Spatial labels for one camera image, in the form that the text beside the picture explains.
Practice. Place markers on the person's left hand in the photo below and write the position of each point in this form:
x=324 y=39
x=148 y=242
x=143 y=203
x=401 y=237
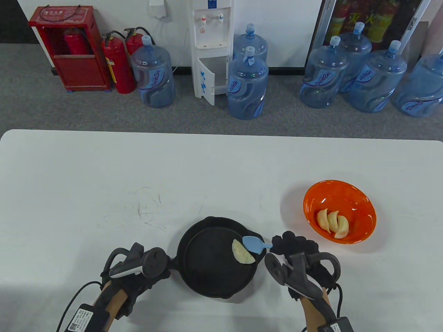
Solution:
x=138 y=285

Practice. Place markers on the person's right hand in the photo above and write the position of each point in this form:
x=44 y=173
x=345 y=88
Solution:
x=297 y=243

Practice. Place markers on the pale yellow dumpling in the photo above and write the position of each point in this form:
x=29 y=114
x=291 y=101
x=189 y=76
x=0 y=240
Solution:
x=323 y=220
x=242 y=255
x=333 y=219
x=342 y=228

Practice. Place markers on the light blue dessert shovel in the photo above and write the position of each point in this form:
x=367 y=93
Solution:
x=254 y=243

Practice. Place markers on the black frying pan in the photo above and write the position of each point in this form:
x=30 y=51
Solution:
x=207 y=269

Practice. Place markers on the person's right forearm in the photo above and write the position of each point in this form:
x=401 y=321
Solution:
x=313 y=314

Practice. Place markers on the black round tracker controller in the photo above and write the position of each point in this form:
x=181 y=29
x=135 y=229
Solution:
x=154 y=264
x=277 y=271

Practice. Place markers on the black labelled wrist box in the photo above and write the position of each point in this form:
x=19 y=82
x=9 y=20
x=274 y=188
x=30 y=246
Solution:
x=88 y=318
x=337 y=325

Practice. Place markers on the orange plastic bowl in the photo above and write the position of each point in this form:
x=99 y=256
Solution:
x=363 y=207

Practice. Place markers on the blue water jug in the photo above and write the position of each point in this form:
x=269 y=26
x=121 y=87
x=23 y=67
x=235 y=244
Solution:
x=247 y=90
x=322 y=79
x=377 y=83
x=251 y=43
x=154 y=79
x=358 y=48
x=420 y=90

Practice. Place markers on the red fire extinguisher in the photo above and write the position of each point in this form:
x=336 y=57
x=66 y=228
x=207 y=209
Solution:
x=133 y=41
x=74 y=43
x=117 y=69

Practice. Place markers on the red fire extinguisher cabinet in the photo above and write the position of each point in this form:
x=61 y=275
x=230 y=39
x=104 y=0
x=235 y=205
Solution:
x=83 y=69

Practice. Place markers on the white water dispenser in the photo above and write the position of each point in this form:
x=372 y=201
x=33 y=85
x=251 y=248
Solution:
x=211 y=34

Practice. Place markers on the glass fire hydrant cabinet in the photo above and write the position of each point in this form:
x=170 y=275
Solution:
x=373 y=20

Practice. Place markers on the white wall adapter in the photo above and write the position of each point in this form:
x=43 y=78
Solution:
x=157 y=8

